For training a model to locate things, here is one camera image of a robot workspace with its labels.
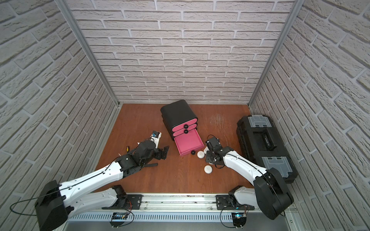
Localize black drawer cabinet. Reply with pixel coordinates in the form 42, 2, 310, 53
161, 100, 198, 141

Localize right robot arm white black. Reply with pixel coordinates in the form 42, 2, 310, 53
204, 137, 294, 220

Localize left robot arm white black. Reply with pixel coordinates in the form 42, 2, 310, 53
35, 138, 169, 231

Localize white earphone case round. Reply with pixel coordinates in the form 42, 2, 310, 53
197, 151, 205, 159

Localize black toolbox grey latches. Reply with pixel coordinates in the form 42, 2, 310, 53
236, 115, 298, 184

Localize right controller board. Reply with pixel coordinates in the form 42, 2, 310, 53
231, 213, 247, 229

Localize controller board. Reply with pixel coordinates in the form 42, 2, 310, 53
110, 212, 130, 228
231, 213, 247, 229

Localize left controller board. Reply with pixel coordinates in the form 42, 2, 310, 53
110, 212, 130, 228

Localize hammer black handle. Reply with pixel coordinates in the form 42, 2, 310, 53
144, 163, 158, 167

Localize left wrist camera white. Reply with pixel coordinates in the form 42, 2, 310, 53
150, 131, 161, 148

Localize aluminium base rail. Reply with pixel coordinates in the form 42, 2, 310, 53
66, 192, 298, 223

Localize right aluminium corner post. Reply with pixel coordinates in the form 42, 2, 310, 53
248, 0, 304, 106

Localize aluminium corner post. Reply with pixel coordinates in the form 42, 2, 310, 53
56, 0, 120, 107
248, 0, 304, 106

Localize left aluminium corner post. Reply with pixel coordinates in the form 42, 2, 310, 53
56, 0, 120, 107

